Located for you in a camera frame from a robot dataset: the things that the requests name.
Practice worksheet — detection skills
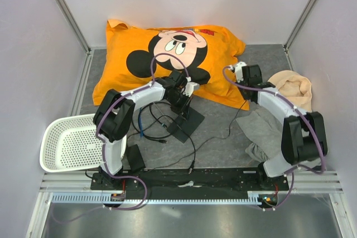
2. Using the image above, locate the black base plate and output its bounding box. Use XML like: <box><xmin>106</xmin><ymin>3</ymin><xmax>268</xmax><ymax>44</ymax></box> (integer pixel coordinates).
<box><xmin>90</xmin><ymin>167</ymin><xmax>289</xmax><ymax>193</ymax></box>

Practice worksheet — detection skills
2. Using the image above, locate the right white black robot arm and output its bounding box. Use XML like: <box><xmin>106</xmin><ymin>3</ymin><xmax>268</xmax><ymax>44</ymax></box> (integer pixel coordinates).
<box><xmin>234</xmin><ymin>62</ymin><xmax>327</xmax><ymax>190</ymax></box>

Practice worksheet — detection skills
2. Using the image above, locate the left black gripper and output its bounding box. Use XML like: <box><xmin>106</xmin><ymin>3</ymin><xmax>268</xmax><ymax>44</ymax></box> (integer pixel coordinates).
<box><xmin>165</xmin><ymin>91</ymin><xmax>192</xmax><ymax>120</ymax></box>

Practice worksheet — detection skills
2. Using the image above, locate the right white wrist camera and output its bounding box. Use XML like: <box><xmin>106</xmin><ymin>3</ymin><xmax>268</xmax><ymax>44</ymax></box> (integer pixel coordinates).
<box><xmin>229</xmin><ymin>61</ymin><xmax>247</xmax><ymax>82</ymax></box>

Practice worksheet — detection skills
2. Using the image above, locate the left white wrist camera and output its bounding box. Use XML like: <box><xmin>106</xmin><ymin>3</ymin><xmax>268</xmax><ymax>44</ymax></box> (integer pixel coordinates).
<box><xmin>183</xmin><ymin>77</ymin><xmax>200</xmax><ymax>97</ymax></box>

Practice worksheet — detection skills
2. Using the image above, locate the peach towel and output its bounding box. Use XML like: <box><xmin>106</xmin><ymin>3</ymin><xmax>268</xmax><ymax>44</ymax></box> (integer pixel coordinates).
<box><xmin>268</xmin><ymin>70</ymin><xmax>312</xmax><ymax>112</ymax></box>

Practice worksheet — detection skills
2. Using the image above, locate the grey cloth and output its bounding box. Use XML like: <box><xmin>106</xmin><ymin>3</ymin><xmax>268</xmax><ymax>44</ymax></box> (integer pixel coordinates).
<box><xmin>235</xmin><ymin>108</ymin><xmax>329</xmax><ymax>171</ymax></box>

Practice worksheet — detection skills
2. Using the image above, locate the black power cord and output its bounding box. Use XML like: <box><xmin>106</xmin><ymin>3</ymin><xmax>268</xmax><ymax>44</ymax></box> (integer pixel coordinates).
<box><xmin>178</xmin><ymin>101</ymin><xmax>249</xmax><ymax>173</ymax></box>

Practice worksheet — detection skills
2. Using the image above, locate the white perforated plastic basket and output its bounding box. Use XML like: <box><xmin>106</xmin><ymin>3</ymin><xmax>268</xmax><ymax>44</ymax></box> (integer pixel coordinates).
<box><xmin>40</xmin><ymin>114</ymin><xmax>127</xmax><ymax>175</ymax></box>

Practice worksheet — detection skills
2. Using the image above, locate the orange Mickey Mouse pillow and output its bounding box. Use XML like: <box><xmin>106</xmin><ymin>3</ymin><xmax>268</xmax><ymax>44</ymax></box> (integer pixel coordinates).
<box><xmin>92</xmin><ymin>19</ymin><xmax>249</xmax><ymax>110</ymax></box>

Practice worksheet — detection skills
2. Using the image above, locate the blue ethernet cable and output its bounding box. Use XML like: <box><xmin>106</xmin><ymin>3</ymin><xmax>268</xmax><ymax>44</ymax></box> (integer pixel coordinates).
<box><xmin>138</xmin><ymin>106</ymin><xmax>146</xmax><ymax>138</ymax></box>

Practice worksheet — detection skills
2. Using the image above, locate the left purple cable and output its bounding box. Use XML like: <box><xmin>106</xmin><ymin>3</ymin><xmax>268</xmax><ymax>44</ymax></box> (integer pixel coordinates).
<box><xmin>50</xmin><ymin>53</ymin><xmax>192</xmax><ymax>224</ymax></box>

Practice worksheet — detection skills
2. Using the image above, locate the black network switch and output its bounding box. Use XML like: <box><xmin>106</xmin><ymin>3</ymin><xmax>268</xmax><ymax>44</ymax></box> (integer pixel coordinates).
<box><xmin>167</xmin><ymin>108</ymin><xmax>205</xmax><ymax>143</ymax></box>

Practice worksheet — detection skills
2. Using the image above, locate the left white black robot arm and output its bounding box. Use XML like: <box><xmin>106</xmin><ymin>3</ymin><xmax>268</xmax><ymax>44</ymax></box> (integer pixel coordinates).
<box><xmin>93</xmin><ymin>71</ymin><xmax>200</xmax><ymax>190</ymax></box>

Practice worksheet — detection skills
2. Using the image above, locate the slotted cable duct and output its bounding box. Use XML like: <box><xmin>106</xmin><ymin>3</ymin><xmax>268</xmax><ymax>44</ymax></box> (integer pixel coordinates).
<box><xmin>51</xmin><ymin>192</ymin><xmax>268</xmax><ymax>205</ymax></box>

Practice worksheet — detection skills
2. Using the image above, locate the purple cable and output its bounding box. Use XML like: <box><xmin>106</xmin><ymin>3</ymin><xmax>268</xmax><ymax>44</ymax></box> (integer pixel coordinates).
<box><xmin>50</xmin><ymin>53</ymin><xmax>192</xmax><ymax>224</ymax></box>
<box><xmin>222</xmin><ymin>65</ymin><xmax>327</xmax><ymax>213</ymax></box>

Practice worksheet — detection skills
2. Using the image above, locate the black power adapter brick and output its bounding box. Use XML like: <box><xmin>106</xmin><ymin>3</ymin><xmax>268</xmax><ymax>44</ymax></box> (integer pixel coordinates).
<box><xmin>126</xmin><ymin>144</ymin><xmax>146</xmax><ymax>172</ymax></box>

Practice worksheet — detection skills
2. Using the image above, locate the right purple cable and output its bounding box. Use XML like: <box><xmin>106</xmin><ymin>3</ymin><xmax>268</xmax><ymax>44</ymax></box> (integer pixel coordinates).
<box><xmin>222</xmin><ymin>65</ymin><xmax>327</xmax><ymax>213</ymax></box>

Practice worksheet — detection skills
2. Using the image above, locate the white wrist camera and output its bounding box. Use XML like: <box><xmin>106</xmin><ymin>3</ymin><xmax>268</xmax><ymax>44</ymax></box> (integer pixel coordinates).
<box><xmin>183</xmin><ymin>77</ymin><xmax>200</xmax><ymax>97</ymax></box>
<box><xmin>229</xmin><ymin>61</ymin><xmax>247</xmax><ymax>82</ymax></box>

